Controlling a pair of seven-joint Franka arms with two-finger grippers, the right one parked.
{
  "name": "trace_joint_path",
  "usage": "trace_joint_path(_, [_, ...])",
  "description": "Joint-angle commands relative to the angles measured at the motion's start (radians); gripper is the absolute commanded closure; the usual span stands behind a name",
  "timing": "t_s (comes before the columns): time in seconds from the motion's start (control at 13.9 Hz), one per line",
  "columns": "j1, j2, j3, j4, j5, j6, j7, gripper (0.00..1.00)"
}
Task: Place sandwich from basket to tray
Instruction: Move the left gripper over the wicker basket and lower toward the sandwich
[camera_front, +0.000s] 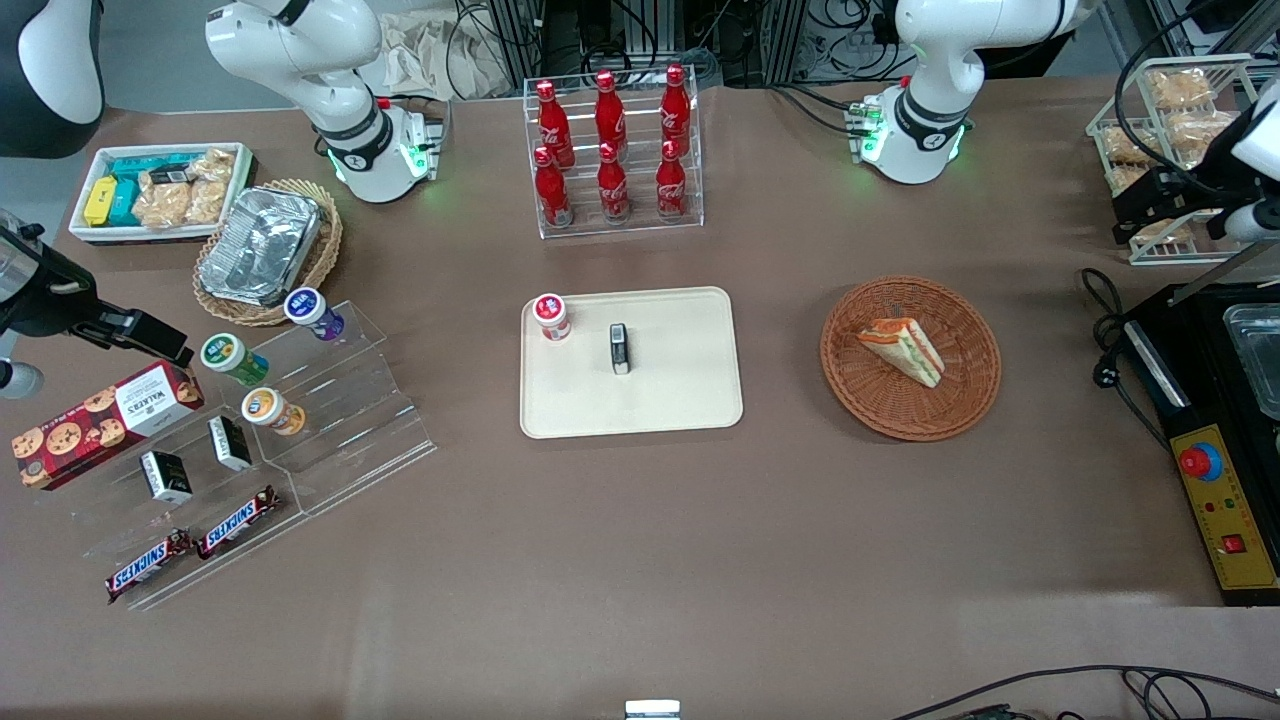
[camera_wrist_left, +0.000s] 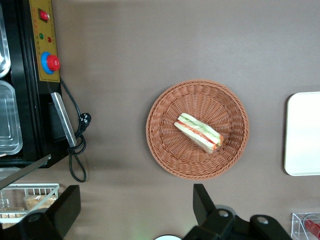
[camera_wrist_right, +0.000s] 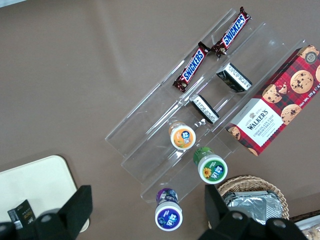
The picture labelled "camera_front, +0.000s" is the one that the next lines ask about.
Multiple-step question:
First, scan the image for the silver foil container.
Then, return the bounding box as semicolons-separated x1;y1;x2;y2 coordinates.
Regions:
213;187;322;307

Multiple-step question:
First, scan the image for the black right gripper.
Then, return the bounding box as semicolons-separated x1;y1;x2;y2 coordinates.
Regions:
0;258;194;368

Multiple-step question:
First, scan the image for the clear metal pan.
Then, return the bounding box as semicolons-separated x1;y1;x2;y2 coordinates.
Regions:
1221;304;1280;422

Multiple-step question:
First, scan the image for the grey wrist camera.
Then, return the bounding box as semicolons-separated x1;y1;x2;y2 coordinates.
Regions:
0;208;47;303

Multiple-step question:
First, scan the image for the black yellow control box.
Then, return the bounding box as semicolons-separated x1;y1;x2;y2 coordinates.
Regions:
1118;284;1280;608

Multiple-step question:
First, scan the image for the purple label white jar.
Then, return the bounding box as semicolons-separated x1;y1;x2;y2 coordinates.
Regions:
284;287;347;342

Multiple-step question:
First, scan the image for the crumpled beige paper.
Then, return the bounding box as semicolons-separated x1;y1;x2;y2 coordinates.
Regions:
378;8;513;102

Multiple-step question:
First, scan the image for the green label white jar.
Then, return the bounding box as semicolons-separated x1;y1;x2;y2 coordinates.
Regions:
200;332;270;388

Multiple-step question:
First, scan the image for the brown Snickers bar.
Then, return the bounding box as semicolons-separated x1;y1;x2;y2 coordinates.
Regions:
104;529;194;605
195;485;282;560

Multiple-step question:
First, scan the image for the red lid white jar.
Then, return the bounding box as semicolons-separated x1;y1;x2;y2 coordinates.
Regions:
532;292;573;344

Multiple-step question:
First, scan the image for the yellow small box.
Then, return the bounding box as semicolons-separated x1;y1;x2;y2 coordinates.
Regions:
82;175;120;229

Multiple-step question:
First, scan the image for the white plastic bin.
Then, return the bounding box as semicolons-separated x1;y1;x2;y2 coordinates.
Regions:
68;142;258;247

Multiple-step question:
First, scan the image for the black power cable with plug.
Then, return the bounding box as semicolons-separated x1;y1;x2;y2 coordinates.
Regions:
1079;267;1173;453

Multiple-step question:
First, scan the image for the teal snack box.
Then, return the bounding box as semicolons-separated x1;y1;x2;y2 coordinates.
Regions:
104;153;204;227

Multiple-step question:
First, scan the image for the clear acrylic bottle rack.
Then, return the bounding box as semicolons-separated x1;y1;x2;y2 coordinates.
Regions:
522;64;705;241

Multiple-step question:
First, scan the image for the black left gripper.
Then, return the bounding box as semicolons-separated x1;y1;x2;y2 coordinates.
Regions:
1111;104;1263;242

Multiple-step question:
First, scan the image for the red cola bottle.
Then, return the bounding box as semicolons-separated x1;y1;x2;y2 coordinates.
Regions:
535;80;577;171
594;70;630;161
655;139;690;219
532;146;575;230
596;141;633;222
659;64;694;157

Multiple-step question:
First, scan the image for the cream plastic tray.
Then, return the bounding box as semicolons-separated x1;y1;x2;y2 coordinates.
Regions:
519;286;745;440

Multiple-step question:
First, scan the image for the light tan wicker basket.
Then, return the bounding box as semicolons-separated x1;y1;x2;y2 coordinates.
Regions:
193;179;344;328

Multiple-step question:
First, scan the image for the clear cracker pack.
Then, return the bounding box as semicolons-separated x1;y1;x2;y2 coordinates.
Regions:
186;148;237;227
132;170;194;230

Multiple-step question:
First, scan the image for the brown round wicker basket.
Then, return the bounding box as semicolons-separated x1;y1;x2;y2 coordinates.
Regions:
820;276;1003;443

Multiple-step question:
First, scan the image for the wrapped bread pack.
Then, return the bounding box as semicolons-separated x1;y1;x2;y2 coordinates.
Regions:
1099;124;1153;168
1163;108;1242;158
1143;67;1218;110

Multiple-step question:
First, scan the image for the small black white carton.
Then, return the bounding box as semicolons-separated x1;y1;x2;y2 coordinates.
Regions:
207;414;254;472
139;449;194;505

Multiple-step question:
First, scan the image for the clear acrylic stepped stand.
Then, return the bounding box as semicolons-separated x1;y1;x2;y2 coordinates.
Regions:
243;299;439;517
68;400;303;612

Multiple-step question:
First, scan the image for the orange label white jar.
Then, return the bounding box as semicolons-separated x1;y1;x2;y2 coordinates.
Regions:
241;387;307;437

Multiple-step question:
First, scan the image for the red tartan cookie box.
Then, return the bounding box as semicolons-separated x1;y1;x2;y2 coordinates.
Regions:
11;359;206;492

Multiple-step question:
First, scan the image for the triangular sandwich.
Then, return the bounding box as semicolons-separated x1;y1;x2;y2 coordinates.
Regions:
857;317;947;390

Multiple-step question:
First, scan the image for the white wire rack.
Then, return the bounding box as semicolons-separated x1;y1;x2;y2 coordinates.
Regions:
1086;53;1263;267

